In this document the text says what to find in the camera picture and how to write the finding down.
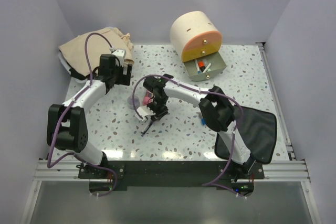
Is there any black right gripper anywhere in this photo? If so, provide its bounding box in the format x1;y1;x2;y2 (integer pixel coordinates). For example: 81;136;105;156
145;95;169;121

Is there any orange black highlighter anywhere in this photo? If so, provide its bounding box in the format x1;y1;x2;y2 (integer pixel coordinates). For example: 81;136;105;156
197;61;206;74

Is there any grey bottom drawer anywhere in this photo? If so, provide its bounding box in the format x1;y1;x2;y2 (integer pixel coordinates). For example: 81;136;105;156
183;52;227;81

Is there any cream round drawer organizer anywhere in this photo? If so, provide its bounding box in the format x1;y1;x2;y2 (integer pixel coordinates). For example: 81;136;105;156
170;11;223;62

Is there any purple thin pen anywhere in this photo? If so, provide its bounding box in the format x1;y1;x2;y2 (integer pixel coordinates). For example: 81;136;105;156
141;129;147;137

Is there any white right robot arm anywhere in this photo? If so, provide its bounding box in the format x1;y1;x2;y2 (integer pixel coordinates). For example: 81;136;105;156
135;74;256;178

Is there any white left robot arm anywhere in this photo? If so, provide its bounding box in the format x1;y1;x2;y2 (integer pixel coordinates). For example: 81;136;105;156
47;49;132;178

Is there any pink capped glitter tube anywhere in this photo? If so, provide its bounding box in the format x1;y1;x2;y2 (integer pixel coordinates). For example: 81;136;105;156
142;91;153;105

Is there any white basket under bag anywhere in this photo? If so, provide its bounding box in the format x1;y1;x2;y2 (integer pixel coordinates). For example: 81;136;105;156
57;51;86;83

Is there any clear purple small jar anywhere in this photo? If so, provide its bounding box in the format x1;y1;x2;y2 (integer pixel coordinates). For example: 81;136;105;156
127;96;140;110

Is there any beige cloth bag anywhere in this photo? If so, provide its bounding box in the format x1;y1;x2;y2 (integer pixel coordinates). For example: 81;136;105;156
58;27;134;80

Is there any blue grey small cylinder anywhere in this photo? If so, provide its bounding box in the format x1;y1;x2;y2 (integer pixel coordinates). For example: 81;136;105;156
198;113;206;125

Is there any dark grey cloth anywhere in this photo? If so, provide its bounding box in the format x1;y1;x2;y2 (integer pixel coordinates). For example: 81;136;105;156
200;103;277;164

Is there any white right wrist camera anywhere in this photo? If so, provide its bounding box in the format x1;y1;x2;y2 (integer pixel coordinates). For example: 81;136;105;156
135;106;155;122

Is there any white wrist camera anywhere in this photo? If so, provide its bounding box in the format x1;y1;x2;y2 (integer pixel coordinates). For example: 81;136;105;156
135;106;155;122
110;48;126;65

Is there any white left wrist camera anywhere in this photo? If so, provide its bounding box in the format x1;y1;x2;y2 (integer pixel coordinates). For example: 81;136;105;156
110;48;126;65

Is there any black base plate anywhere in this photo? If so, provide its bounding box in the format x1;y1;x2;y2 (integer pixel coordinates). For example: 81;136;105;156
76;161;265;193

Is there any aluminium front rail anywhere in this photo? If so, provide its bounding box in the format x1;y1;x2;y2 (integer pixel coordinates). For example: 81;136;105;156
33;161;310;182

